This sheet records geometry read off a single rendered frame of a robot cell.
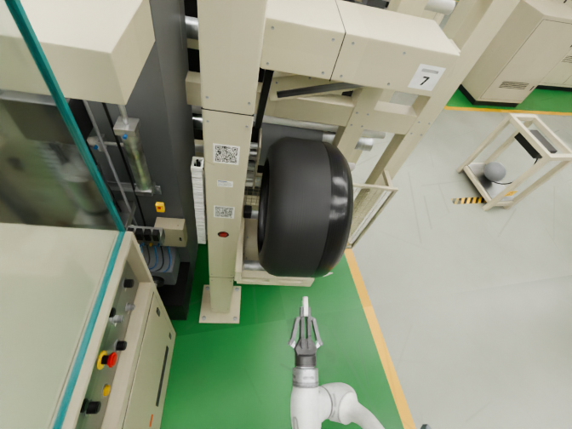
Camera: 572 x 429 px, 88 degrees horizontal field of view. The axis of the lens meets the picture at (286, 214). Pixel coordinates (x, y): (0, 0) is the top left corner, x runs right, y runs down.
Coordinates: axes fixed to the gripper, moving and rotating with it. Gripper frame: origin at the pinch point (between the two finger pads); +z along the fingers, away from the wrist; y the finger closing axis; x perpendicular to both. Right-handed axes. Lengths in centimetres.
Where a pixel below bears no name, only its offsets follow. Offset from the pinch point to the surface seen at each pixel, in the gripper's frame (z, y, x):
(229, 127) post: 42, 32, -46
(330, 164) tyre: 45, -2, -29
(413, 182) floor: 142, -161, 146
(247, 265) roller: 17.7, 21.4, 18.8
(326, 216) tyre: 26.5, -0.5, -26.6
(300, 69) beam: 68, 12, -44
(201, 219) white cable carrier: 31, 41, -1
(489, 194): 128, -237, 129
